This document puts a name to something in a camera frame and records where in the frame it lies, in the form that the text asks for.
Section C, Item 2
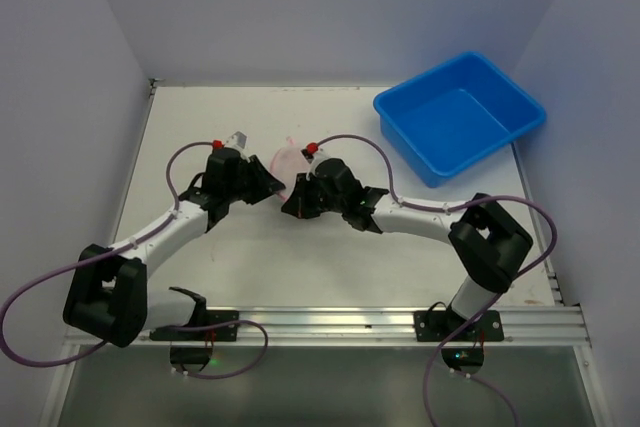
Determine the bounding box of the white mesh laundry bag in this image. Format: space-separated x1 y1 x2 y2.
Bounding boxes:
269 137 310 201

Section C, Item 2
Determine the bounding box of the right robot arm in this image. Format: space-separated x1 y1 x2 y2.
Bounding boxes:
281 158 533 322

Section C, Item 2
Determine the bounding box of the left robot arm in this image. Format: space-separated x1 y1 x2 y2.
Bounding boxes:
63 147 285 347

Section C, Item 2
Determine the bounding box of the blue plastic bin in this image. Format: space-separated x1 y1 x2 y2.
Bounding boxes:
373 52 546 188

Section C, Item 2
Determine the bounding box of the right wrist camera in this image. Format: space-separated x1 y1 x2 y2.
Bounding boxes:
301 142 331 172

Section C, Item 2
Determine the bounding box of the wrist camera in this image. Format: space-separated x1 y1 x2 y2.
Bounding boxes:
301 142 331 172
211 131 247 154

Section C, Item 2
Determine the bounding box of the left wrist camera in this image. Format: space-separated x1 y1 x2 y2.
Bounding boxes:
211 131 247 154

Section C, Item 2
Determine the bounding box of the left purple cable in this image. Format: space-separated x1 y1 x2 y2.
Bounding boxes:
0 139 269 381

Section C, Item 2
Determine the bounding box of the purple cable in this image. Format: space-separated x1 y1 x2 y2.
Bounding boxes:
304 134 559 427
0 139 269 381

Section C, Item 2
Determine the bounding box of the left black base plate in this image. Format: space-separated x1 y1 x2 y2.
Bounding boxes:
149 309 239 342

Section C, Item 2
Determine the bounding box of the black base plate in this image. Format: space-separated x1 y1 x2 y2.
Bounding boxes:
412 301 505 343
149 309 239 342

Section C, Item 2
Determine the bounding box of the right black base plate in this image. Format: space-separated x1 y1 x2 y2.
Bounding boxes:
412 301 505 343

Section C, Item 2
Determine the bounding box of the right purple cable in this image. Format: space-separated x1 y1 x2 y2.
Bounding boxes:
304 134 559 427

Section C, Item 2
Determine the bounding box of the aluminium mounting rail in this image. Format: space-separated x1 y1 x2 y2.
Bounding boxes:
209 306 591 348

